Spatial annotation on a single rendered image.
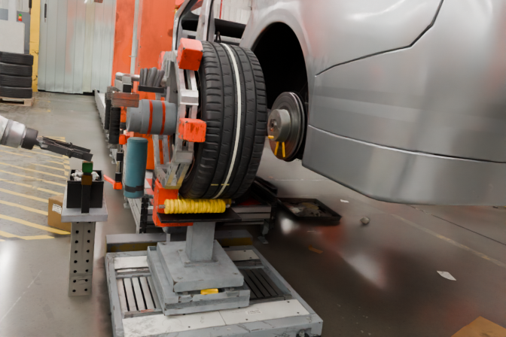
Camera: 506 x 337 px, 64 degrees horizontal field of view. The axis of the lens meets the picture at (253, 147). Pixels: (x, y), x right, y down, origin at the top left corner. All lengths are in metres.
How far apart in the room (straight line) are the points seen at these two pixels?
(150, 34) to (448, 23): 1.46
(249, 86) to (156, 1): 0.86
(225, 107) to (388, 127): 0.57
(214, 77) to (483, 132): 0.86
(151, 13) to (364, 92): 1.26
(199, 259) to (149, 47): 1.06
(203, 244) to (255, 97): 0.72
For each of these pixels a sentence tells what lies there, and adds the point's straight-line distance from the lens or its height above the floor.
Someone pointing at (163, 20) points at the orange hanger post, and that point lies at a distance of 2.18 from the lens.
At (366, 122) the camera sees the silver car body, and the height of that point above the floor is 0.96.
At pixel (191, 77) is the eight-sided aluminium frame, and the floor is 1.03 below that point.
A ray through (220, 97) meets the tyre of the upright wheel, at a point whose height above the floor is 0.97.
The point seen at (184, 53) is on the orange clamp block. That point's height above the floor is 1.11.
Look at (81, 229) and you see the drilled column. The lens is 1.97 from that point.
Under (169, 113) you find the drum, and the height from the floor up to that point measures 0.87.
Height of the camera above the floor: 1.03
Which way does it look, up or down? 9 degrees down
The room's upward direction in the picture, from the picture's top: 7 degrees clockwise
